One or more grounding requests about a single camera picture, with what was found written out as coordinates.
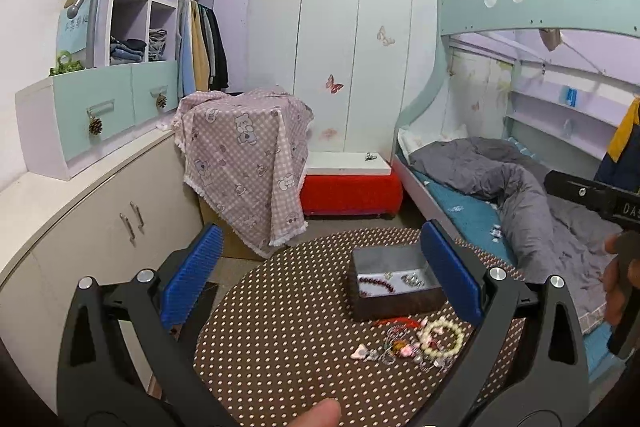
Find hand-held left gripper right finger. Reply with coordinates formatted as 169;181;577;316
415;219;591;427

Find folded grey clothes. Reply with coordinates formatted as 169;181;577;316
147;28;168;60

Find grey duvet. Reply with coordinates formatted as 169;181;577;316
407;137;631;323

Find cream bead bracelet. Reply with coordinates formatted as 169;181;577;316
417;317;466;356

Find person's right hand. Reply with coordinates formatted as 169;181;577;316
602;232;626;328

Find folded jeans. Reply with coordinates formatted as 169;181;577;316
109;37;147;65

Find green plastic ornament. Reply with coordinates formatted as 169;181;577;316
48;51;83;76

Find teal bunk bed frame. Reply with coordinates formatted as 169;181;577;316
392;0;640;378

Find red cord bracelet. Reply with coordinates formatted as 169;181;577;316
371;316;418;329

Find red ottoman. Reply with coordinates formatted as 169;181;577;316
299;167;405;220

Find light blue paper sign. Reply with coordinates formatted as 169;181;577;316
55;0;96;58

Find dark red bead bracelet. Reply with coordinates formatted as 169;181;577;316
358;273;397;298

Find small hanging pouch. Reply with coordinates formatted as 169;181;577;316
537;27;563;52

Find navy and yellow jacket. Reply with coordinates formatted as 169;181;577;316
592;97;640;195

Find cardboard box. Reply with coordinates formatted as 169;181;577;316
200;197;266;260

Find pink bear print cloth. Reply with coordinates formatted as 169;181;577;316
172;88;315;259

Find light blue hanging garment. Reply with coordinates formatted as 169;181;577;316
177;0;197;98

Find person's left hand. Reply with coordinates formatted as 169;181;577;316
287;398;342;427

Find yellow hanging garment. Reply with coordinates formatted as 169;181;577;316
191;0;211;92

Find teal drawer unit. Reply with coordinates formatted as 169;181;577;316
15;59;181;180

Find pile of small jewelry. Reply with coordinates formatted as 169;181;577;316
367;324;453;373

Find teal bed sheet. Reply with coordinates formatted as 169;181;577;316
412;167;618;380

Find beige cabinet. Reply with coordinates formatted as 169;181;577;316
0;134;211;408

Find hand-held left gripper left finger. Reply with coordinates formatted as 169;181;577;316
57;223;224;427

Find brown polka dot tablecloth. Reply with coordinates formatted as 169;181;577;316
192;227;528;427

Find lilac bed shelf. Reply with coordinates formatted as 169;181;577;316
505;84;631;158

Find grey jewelry box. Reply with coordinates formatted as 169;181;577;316
348;247;447;321

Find white wardrobe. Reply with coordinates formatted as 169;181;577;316
247;0;463;158

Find white board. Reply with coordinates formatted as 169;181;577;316
306;152;393;175

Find black hanging jacket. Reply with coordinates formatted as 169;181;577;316
207;6;230;90

